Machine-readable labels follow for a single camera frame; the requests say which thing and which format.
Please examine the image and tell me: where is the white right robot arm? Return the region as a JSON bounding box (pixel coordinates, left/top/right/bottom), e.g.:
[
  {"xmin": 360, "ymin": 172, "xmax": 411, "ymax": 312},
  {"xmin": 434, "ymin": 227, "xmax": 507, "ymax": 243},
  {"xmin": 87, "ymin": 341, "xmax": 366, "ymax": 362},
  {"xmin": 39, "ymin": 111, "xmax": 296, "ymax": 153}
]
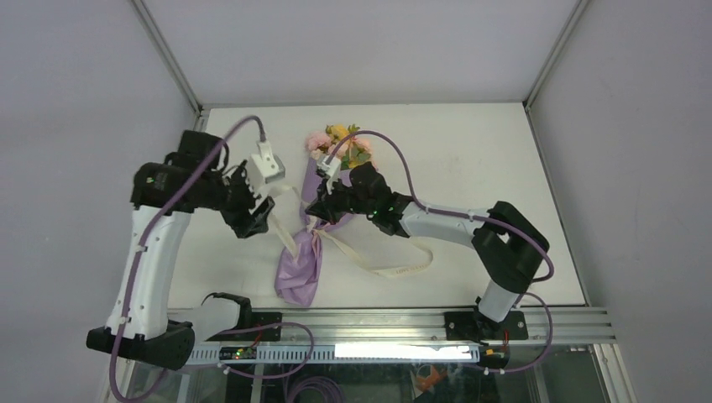
[{"xmin": 306, "ymin": 162, "xmax": 550, "ymax": 340}]

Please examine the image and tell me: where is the purple wrapping paper sheet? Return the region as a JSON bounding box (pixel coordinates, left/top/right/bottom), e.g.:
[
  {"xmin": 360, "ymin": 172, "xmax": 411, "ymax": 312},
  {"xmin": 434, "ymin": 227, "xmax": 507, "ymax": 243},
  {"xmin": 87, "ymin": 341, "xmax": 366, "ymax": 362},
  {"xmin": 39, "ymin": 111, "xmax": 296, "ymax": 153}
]
[{"xmin": 275, "ymin": 159, "xmax": 353, "ymax": 307}]

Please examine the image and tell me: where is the peach fake rose stem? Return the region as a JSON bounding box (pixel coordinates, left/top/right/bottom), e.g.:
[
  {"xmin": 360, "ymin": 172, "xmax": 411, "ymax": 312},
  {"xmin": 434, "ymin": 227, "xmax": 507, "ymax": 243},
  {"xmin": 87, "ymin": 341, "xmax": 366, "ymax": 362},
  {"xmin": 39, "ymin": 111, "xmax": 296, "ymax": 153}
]
[{"xmin": 345, "ymin": 137, "xmax": 373, "ymax": 169}]

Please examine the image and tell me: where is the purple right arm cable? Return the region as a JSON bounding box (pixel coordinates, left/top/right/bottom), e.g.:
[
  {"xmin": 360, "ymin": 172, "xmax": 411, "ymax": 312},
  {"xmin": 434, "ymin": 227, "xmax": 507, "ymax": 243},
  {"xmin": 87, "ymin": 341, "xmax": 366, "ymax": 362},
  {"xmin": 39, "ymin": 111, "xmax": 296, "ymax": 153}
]
[{"xmin": 322, "ymin": 129, "xmax": 556, "ymax": 374}]

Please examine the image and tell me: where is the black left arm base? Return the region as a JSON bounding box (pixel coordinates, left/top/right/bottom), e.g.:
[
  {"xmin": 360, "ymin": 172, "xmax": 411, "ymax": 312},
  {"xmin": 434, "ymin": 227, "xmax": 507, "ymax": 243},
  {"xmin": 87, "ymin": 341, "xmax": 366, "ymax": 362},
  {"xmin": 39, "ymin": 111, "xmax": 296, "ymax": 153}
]
[{"xmin": 202, "ymin": 292, "xmax": 283, "ymax": 342}]

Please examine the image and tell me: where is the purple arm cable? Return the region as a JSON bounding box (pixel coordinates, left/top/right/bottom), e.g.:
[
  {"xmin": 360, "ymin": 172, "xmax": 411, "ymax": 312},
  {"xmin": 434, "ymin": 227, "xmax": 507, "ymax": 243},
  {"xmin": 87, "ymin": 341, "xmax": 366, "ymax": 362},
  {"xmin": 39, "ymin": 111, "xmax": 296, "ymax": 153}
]
[
  {"xmin": 107, "ymin": 115, "xmax": 316, "ymax": 403},
  {"xmin": 322, "ymin": 129, "xmax": 556, "ymax": 374}
]

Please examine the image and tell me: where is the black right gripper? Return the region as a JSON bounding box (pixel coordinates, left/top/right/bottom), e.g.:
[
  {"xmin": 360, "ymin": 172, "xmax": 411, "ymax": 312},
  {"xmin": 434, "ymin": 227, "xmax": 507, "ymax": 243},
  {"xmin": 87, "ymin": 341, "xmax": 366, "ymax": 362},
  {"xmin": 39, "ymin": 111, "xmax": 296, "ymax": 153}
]
[{"xmin": 304, "ymin": 175, "xmax": 376, "ymax": 227}]

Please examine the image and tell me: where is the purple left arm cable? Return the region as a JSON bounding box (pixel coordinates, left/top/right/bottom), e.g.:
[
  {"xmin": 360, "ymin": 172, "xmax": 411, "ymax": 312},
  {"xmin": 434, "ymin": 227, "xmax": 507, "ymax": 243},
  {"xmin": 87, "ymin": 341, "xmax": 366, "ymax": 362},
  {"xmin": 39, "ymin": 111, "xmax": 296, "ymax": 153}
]
[{"xmin": 107, "ymin": 115, "xmax": 316, "ymax": 403}]

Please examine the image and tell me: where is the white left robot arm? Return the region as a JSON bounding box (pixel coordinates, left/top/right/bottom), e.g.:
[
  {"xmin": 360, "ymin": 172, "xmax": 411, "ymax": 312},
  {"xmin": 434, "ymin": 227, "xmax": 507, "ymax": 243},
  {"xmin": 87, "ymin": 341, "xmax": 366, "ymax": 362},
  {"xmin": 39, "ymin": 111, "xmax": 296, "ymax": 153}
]
[{"xmin": 86, "ymin": 130, "xmax": 285, "ymax": 370}]

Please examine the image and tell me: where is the white slotted cable duct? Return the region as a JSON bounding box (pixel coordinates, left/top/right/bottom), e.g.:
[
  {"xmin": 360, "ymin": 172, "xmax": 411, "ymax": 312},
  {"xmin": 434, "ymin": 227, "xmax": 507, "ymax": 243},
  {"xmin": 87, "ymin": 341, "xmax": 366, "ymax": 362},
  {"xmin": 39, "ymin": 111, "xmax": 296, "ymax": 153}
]
[{"xmin": 186, "ymin": 343, "xmax": 479, "ymax": 365}]

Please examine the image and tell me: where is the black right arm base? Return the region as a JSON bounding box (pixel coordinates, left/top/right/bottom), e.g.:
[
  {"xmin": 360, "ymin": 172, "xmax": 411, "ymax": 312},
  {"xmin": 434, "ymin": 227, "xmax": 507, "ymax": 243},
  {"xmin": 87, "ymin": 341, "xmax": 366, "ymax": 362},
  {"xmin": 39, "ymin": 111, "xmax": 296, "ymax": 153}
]
[{"xmin": 442, "ymin": 309, "xmax": 529, "ymax": 343}]

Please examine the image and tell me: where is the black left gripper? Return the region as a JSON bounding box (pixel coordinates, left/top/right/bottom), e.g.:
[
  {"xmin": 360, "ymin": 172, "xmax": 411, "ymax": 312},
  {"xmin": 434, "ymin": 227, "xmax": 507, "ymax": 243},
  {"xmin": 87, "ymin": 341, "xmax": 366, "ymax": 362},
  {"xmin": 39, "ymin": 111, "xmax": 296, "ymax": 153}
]
[{"xmin": 197, "ymin": 159, "xmax": 275, "ymax": 234}]

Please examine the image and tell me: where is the aluminium mounting rail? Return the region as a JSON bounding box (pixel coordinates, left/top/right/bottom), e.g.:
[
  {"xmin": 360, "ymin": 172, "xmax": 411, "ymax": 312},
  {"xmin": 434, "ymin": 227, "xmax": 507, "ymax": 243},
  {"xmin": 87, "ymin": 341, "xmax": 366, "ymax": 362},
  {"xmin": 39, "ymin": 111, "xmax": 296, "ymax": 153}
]
[{"xmin": 166, "ymin": 306, "xmax": 617, "ymax": 347}]

